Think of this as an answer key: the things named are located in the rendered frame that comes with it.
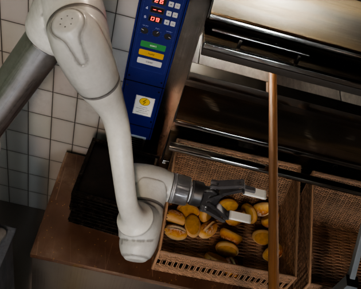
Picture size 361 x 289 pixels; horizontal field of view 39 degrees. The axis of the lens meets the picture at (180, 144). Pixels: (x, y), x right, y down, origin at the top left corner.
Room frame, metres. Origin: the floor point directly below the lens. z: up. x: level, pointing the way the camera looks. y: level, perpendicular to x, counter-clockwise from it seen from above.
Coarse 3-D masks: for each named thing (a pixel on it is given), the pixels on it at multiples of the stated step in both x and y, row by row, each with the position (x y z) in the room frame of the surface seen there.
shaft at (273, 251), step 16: (272, 80) 1.54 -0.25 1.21; (272, 96) 1.45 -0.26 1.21; (272, 112) 1.37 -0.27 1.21; (272, 128) 1.29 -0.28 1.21; (272, 144) 1.22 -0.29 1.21; (272, 160) 1.15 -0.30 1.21; (272, 176) 1.08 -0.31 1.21; (272, 192) 1.02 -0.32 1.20; (272, 208) 0.96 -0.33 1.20; (272, 224) 0.90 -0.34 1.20; (272, 240) 0.85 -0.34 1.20; (272, 256) 0.80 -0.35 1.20; (272, 272) 0.75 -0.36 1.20; (272, 288) 0.70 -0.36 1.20
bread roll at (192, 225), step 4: (188, 216) 1.22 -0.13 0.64; (192, 216) 1.22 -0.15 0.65; (196, 216) 1.22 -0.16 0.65; (188, 220) 1.20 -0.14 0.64; (192, 220) 1.20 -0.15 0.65; (196, 220) 1.21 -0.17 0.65; (188, 224) 1.18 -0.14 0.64; (192, 224) 1.19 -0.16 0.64; (196, 224) 1.19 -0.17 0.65; (200, 224) 1.20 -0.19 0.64; (188, 228) 1.17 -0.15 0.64; (192, 228) 1.17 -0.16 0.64; (196, 228) 1.17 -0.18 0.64; (200, 228) 1.18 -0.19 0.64; (188, 232) 1.15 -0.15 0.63; (192, 232) 1.15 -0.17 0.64; (196, 232) 1.16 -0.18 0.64; (192, 236) 1.14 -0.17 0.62; (196, 236) 1.15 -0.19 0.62
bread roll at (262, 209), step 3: (255, 204) 1.40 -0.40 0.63; (258, 204) 1.40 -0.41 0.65; (261, 204) 1.39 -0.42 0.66; (264, 204) 1.39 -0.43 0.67; (267, 204) 1.39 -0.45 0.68; (255, 207) 1.39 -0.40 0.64; (258, 207) 1.38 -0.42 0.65; (261, 207) 1.38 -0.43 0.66; (264, 207) 1.38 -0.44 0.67; (267, 207) 1.38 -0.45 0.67; (258, 210) 1.37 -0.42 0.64; (261, 210) 1.37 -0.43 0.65; (264, 210) 1.37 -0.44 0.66; (267, 210) 1.37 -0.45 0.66; (258, 213) 1.37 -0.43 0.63; (261, 213) 1.36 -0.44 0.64; (264, 213) 1.36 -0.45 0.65; (267, 213) 1.37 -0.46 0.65; (261, 216) 1.37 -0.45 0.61
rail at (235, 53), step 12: (216, 48) 1.32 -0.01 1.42; (228, 48) 1.33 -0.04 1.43; (252, 60) 1.34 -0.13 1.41; (264, 60) 1.34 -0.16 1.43; (276, 60) 1.36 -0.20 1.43; (300, 72) 1.36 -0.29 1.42; (312, 72) 1.37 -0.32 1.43; (324, 72) 1.39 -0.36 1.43; (348, 84) 1.38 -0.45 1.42; (360, 84) 1.39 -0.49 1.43
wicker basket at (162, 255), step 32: (192, 160) 1.41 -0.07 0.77; (256, 160) 1.47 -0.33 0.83; (288, 192) 1.46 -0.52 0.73; (224, 224) 1.28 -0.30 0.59; (256, 224) 1.34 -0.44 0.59; (288, 224) 1.31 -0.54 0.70; (160, 256) 0.97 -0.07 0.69; (192, 256) 0.99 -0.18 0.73; (224, 256) 1.13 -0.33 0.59; (256, 256) 1.18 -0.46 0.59; (288, 256) 1.17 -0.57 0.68; (256, 288) 1.04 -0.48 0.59
